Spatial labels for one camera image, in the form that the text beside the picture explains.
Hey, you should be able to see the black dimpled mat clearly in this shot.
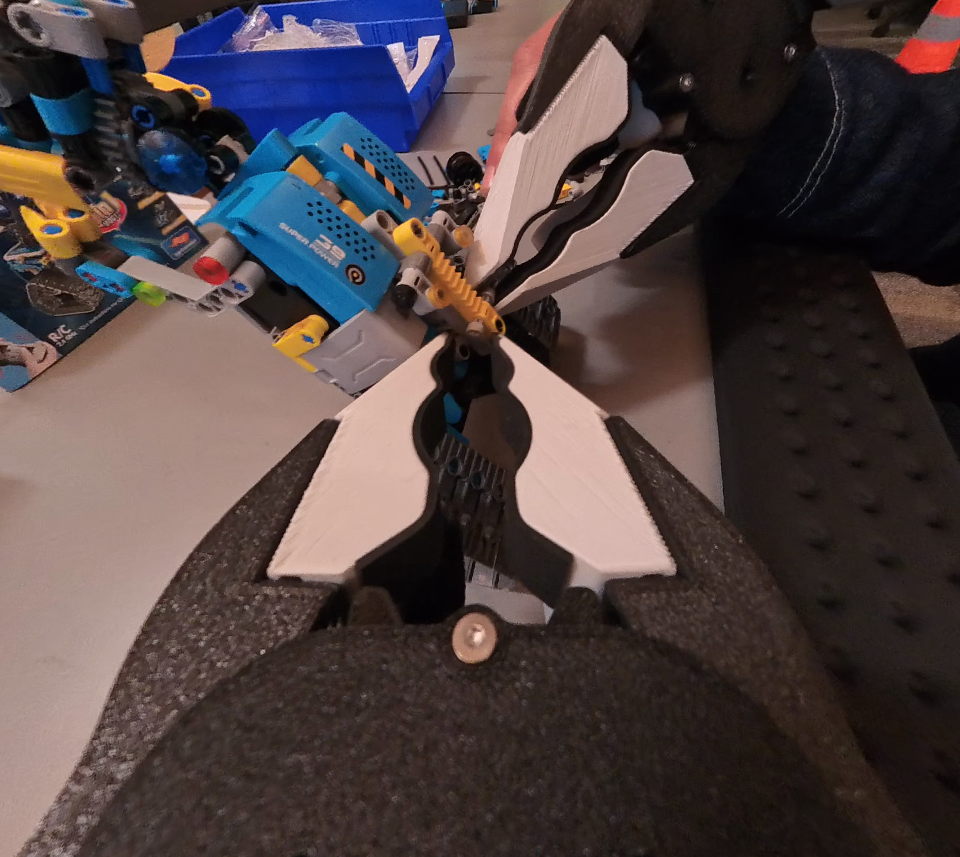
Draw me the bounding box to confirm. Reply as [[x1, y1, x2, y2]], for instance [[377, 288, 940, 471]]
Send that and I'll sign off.
[[705, 235, 960, 857]]

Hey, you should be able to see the person's right forearm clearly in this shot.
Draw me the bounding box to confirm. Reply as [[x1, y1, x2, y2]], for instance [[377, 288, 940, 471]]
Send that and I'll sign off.
[[717, 44, 960, 288]]

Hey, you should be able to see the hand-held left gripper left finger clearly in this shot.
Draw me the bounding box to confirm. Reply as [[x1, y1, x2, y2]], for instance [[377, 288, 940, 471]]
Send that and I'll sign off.
[[270, 337, 451, 582]]

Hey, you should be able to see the blue toy kit booklet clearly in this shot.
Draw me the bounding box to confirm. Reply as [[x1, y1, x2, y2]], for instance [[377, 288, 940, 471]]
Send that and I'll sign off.
[[0, 190, 196, 393]]

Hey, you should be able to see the orange cone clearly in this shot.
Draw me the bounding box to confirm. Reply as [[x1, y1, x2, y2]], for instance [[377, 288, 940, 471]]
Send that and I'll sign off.
[[897, 0, 960, 75]]

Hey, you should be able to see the person's right hand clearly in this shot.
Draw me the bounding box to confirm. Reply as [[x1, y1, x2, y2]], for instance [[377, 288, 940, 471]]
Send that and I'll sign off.
[[495, 14, 568, 131]]

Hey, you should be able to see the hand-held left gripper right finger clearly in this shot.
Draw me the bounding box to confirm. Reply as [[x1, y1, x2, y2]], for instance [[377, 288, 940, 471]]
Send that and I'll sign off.
[[495, 340, 678, 590]]

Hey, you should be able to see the blue plastic bin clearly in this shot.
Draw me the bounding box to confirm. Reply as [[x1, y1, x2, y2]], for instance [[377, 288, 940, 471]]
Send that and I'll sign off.
[[158, 0, 456, 153]]

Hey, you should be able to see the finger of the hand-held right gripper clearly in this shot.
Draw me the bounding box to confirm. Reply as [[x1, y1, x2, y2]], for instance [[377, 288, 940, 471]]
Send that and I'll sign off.
[[470, 37, 664, 285], [492, 142, 702, 315]]

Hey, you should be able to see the blue tracked toy robot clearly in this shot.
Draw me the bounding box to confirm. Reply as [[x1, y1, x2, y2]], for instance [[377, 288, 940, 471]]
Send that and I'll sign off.
[[0, 0, 564, 588]]

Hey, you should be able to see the yellow toothed beam piece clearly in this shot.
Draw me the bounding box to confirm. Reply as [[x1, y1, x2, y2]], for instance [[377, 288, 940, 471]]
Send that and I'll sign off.
[[393, 217, 507, 338]]

